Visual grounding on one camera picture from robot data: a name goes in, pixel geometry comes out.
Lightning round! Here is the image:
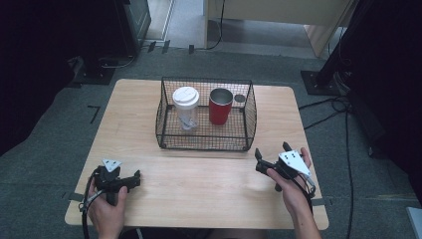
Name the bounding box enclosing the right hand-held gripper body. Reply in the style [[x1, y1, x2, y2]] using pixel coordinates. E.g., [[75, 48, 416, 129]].
[[255, 149, 313, 193]]

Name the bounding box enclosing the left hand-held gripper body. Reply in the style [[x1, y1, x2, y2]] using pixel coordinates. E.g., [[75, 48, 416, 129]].
[[94, 158, 135, 206]]

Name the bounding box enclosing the black wire mesh basket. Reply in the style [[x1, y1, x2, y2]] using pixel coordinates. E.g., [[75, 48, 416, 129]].
[[154, 77, 258, 152]]

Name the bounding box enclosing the red metal cup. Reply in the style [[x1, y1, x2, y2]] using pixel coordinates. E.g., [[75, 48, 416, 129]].
[[208, 87, 235, 126]]

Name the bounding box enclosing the clear bottle with white lid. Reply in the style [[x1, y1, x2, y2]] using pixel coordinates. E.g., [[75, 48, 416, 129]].
[[171, 86, 201, 131]]

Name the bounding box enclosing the person's right hand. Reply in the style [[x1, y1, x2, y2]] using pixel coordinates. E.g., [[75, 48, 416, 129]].
[[266, 146, 316, 219]]

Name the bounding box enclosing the person's left hand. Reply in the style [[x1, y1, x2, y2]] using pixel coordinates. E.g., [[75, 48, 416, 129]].
[[87, 178, 129, 237]]

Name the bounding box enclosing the grey tape piece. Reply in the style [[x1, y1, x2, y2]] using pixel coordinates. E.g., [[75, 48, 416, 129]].
[[61, 190, 85, 202]]

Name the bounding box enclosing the black metal stand with base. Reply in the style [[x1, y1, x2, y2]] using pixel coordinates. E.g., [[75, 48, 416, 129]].
[[300, 0, 364, 98]]

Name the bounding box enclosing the black flat stand base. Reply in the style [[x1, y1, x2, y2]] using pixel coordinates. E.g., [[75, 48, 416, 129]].
[[68, 55, 116, 88]]

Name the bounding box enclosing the dark curtain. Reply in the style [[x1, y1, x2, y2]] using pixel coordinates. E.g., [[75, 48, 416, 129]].
[[341, 0, 422, 204]]

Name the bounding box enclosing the white flat object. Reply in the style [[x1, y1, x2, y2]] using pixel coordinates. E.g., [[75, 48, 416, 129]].
[[405, 206, 422, 239]]

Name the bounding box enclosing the beige wooden furniture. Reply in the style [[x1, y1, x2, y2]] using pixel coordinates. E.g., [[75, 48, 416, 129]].
[[202, 0, 356, 58]]

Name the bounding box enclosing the black cabinet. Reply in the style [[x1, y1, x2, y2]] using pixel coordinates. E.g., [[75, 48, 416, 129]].
[[112, 0, 152, 58]]

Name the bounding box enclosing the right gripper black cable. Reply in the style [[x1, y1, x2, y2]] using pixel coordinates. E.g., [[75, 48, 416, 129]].
[[294, 172, 317, 215]]

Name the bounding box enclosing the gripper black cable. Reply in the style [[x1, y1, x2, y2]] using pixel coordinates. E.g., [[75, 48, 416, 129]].
[[78, 167, 104, 239], [294, 172, 317, 215]]

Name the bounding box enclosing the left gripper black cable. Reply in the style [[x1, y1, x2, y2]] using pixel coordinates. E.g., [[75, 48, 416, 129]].
[[78, 167, 104, 239]]

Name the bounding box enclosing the black looped floor cable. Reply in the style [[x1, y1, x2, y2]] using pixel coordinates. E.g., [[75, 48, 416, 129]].
[[98, 53, 137, 70]]

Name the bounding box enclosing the black hanging cable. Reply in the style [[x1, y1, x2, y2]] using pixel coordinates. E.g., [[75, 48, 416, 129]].
[[195, 0, 227, 52]]

